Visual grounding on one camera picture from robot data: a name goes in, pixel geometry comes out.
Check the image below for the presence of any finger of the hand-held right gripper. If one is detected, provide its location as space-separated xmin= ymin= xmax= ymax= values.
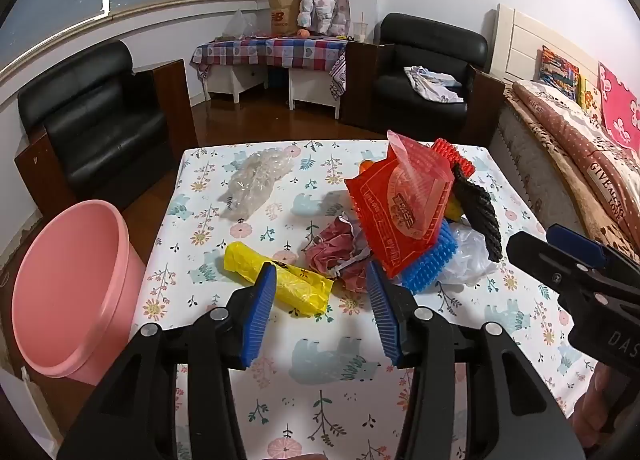
xmin=546 ymin=224 xmax=640 ymax=276
xmin=506 ymin=231 xmax=608 ymax=294

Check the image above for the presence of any pale printed cloth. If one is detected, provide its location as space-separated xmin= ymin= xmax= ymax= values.
xmin=404 ymin=65 xmax=465 ymax=104

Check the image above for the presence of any red wrapper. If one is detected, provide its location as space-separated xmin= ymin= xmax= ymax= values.
xmin=305 ymin=214 xmax=373 ymax=291

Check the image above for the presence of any black rope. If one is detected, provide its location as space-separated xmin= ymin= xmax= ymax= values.
xmin=451 ymin=163 xmax=503 ymax=262

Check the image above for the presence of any colourful patterned pillow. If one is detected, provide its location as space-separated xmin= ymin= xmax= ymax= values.
xmin=537 ymin=45 xmax=581 ymax=101

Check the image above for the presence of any clear plastic bag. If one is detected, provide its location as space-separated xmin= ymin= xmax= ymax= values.
xmin=220 ymin=146 xmax=296 ymax=220
xmin=222 ymin=8 xmax=261 ymax=38

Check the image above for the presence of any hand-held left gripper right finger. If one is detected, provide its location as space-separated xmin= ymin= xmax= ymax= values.
xmin=366 ymin=260 xmax=586 ymax=460

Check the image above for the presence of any beige quilted mattress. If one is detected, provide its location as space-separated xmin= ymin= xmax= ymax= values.
xmin=487 ymin=100 xmax=591 ymax=236

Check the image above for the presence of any person's right hand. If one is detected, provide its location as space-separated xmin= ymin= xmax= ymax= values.
xmin=572 ymin=360 xmax=636 ymax=446

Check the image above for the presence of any white desk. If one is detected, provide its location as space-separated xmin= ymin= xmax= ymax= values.
xmin=205 ymin=63 xmax=343 ymax=118

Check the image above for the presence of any cream wooden headboard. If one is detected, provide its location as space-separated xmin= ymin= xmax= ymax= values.
xmin=490 ymin=3 xmax=601 ymax=91

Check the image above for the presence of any checkered cloth side table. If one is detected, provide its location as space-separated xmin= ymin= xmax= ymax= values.
xmin=190 ymin=35 xmax=349 ymax=101

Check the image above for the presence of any yellow flowered pillow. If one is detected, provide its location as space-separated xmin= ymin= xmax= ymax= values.
xmin=577 ymin=73 xmax=603 ymax=114

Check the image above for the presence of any red spiky pad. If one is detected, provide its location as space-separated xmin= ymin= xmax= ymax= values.
xmin=431 ymin=137 xmax=477 ymax=178

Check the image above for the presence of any yellow plastic bag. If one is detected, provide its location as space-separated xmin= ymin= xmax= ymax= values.
xmin=223 ymin=241 xmax=335 ymax=316

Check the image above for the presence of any brown paper bag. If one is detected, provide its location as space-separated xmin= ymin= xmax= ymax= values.
xmin=267 ymin=0 xmax=303 ymax=36

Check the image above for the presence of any brown dotted blanket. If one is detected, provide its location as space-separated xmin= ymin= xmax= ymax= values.
xmin=502 ymin=80 xmax=640 ymax=261

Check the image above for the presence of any blue spiky pad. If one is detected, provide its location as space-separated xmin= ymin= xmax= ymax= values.
xmin=400 ymin=219 xmax=460 ymax=295

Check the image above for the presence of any black leather armchair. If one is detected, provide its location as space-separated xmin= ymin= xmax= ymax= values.
xmin=14 ymin=39 xmax=199 ymax=211
xmin=340 ymin=13 xmax=506 ymax=150

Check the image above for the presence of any pink pillow with white flowers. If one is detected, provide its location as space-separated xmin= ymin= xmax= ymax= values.
xmin=597 ymin=60 xmax=640 ymax=146

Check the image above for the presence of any pink plastic bucket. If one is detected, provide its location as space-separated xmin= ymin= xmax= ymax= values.
xmin=11 ymin=199 xmax=147 ymax=385

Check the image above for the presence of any orange-red plastic bag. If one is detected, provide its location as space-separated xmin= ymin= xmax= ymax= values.
xmin=344 ymin=130 xmax=456 ymax=280

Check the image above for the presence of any white plastic bag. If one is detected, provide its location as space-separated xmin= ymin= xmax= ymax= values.
xmin=440 ymin=223 xmax=500 ymax=286

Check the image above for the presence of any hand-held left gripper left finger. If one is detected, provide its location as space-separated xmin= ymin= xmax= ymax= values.
xmin=56 ymin=261 xmax=278 ymax=460

